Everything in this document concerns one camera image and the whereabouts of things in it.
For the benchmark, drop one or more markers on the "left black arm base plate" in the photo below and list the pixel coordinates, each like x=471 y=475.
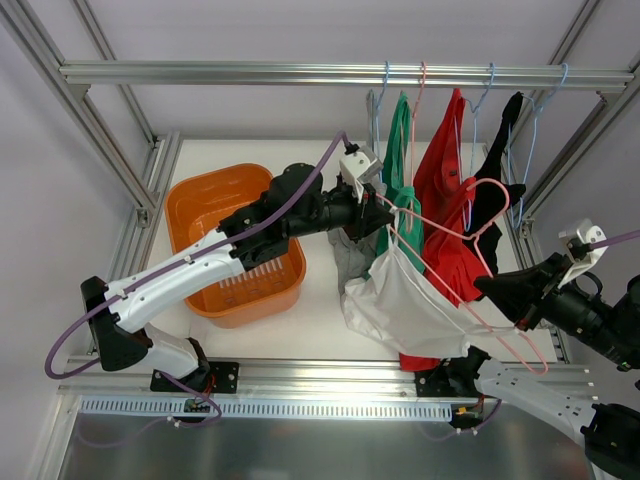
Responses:
x=218 y=377

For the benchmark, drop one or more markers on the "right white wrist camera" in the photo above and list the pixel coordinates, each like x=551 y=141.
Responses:
x=578 y=240

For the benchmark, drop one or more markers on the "blue hanger under red shirt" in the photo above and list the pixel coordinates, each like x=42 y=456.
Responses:
x=475 y=109

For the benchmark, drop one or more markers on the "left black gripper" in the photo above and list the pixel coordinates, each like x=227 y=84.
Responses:
x=360 y=215

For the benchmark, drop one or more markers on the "aluminium front frame rail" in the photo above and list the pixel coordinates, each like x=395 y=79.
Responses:
x=272 y=379

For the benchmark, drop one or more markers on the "green shirt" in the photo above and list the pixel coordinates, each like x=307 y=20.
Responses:
x=399 y=191

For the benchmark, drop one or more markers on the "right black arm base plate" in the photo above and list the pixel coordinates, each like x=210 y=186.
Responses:
x=430 y=384

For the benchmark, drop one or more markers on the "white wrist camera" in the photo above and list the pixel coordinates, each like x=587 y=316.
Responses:
x=359 y=167
x=578 y=240

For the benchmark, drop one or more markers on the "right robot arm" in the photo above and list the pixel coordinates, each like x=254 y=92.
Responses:
x=607 y=432

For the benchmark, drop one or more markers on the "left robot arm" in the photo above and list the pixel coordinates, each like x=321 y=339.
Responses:
x=294 y=205

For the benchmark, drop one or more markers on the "orange plastic basket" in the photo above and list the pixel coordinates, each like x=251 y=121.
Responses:
x=194 y=207

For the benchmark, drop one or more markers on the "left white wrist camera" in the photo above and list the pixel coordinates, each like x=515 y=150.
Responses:
x=359 y=167

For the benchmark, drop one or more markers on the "white slotted cable duct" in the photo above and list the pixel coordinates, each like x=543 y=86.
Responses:
x=268 y=408

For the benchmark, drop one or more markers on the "blue hanger under black shirt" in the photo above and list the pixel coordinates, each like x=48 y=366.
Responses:
x=516 y=211

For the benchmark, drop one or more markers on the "grey shirt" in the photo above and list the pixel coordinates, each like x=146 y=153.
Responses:
x=353 y=259

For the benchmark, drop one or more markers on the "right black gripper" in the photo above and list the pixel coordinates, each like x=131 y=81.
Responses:
x=538 y=293

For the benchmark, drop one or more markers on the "aluminium hanging rail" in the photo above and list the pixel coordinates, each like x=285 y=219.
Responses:
x=248 y=73

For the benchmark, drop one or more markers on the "black shirt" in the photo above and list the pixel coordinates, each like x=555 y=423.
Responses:
x=490 y=199

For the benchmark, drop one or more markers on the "red shirt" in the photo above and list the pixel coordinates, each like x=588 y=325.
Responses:
x=436 y=180

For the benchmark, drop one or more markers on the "white tank top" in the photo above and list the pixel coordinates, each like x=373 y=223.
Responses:
x=400 y=309

